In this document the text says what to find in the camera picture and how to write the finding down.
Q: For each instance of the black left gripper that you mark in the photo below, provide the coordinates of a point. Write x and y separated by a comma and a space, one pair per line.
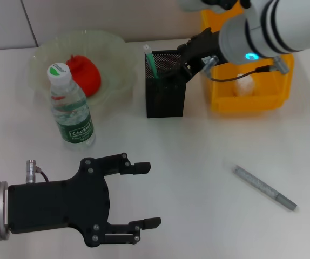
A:
60, 205

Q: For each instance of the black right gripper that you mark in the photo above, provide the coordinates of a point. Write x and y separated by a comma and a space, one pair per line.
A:
201, 48

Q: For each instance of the green pen with white cap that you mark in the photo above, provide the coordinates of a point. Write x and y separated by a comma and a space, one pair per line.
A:
152, 64

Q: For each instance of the white paper ball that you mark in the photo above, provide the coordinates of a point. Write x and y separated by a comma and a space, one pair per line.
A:
244, 85

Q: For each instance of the red-orange toy fruit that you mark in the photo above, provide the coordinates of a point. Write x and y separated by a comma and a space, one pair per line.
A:
90, 78

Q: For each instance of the clear green-label water bottle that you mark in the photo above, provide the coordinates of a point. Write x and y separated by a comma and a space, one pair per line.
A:
72, 118

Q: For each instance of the black mesh pen holder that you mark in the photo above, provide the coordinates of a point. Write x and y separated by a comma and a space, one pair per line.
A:
164, 99

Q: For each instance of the clear wavy glass fruit plate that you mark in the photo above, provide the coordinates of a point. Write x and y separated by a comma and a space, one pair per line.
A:
117, 64

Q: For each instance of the grey pen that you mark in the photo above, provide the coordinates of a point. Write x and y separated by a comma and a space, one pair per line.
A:
263, 186

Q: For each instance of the yellow plastic bin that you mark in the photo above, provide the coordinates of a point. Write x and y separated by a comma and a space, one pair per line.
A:
225, 99

